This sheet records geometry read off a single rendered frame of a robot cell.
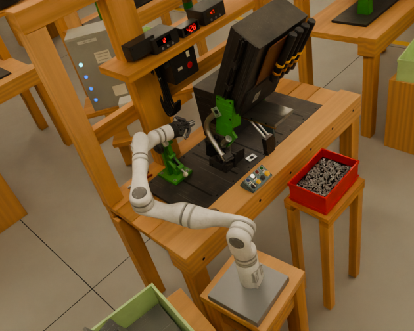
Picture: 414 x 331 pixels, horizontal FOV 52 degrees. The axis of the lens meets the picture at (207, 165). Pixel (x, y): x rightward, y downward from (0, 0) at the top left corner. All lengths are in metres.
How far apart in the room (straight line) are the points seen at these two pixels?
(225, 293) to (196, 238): 0.32
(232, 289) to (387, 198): 1.83
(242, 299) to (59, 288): 1.85
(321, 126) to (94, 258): 1.93
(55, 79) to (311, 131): 1.37
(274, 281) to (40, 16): 1.40
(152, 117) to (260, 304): 1.12
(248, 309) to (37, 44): 1.34
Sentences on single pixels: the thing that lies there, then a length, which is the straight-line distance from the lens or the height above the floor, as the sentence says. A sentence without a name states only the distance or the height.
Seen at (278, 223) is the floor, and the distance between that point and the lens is 3.17.
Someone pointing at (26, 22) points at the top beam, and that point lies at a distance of 1.86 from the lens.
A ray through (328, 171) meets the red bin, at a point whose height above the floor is 0.88.
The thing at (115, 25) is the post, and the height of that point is 1.72.
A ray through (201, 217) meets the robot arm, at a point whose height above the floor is 1.23.
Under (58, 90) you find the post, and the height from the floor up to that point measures 1.59.
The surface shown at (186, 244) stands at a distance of 1.96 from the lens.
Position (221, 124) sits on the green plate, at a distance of 2.21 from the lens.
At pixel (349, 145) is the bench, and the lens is 2.89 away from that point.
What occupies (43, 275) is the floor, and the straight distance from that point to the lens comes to 3.49.
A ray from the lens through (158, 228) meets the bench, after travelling 2.10.
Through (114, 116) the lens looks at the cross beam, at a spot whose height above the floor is 1.28.
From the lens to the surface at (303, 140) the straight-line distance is 2.40.
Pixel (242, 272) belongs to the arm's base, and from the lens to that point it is 1.71.
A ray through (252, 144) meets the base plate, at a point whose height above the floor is 0.90.
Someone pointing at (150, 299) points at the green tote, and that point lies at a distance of 1.85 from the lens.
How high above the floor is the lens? 2.36
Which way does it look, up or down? 39 degrees down
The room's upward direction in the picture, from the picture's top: 15 degrees counter-clockwise
